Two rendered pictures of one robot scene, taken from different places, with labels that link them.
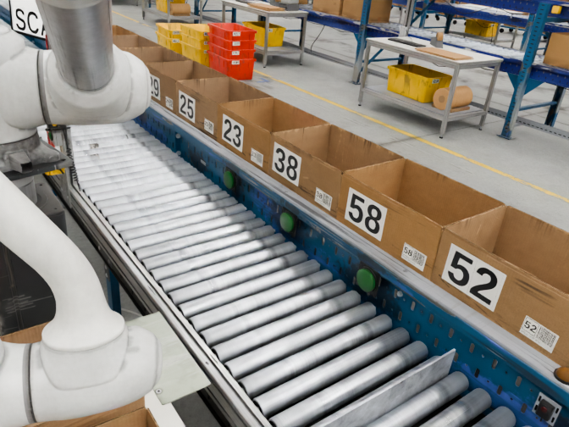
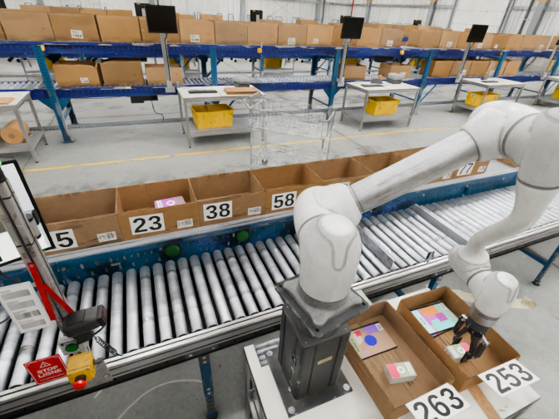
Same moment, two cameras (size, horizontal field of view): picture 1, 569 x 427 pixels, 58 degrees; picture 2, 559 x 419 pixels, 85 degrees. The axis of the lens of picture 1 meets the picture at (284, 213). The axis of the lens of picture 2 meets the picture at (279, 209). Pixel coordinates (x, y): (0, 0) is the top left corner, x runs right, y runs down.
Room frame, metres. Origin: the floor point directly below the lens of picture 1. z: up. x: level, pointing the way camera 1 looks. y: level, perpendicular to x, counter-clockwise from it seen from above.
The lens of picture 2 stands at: (1.03, 1.31, 1.93)
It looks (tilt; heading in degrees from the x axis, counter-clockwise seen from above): 33 degrees down; 284
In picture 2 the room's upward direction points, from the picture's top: 4 degrees clockwise
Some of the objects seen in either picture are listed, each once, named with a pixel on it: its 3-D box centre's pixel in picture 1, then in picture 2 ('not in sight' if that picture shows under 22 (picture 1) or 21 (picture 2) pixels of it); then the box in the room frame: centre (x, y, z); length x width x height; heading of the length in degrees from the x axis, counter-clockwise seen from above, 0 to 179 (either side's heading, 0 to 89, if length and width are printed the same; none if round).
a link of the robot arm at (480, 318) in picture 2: not in sight; (484, 313); (0.45, 0.38, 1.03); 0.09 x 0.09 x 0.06
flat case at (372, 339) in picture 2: not in sight; (368, 340); (0.81, 0.42, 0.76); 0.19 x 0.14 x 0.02; 37
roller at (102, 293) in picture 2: (137, 177); (101, 315); (1.99, 0.64, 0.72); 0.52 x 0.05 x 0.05; 129
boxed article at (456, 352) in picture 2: not in sight; (458, 353); (0.45, 0.38, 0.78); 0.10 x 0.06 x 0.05; 29
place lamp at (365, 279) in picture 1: (365, 280); not in sight; (1.25, -0.25, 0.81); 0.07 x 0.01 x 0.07; 39
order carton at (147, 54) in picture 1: (154, 69); not in sight; (2.94, 0.82, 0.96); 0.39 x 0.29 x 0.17; 38
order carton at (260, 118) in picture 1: (271, 133); (158, 207); (2.03, 0.09, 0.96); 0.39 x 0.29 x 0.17; 39
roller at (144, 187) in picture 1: (150, 189); (132, 307); (1.89, 0.56, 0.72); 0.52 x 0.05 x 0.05; 129
